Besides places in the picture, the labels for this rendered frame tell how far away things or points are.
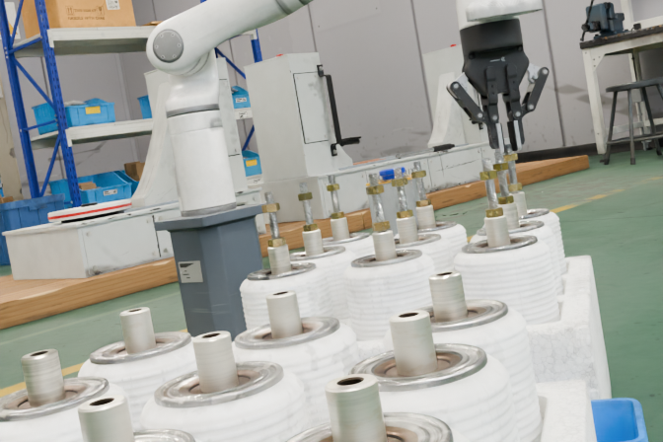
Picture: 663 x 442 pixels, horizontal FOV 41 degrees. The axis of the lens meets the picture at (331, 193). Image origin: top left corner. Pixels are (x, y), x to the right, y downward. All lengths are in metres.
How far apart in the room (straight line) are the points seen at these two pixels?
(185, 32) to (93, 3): 4.97
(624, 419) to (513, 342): 0.27
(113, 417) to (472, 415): 0.17
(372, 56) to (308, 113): 4.01
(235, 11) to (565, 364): 0.85
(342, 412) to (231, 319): 1.12
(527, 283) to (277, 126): 3.07
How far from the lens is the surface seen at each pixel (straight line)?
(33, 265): 3.38
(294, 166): 3.83
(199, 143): 1.48
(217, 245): 1.46
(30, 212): 5.54
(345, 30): 7.99
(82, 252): 3.05
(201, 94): 1.50
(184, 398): 0.51
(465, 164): 4.52
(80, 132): 6.10
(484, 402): 0.46
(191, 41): 1.47
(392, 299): 0.88
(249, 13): 1.45
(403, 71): 7.57
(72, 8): 6.34
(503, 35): 1.10
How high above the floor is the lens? 0.38
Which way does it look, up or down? 3 degrees down
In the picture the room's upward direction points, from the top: 10 degrees counter-clockwise
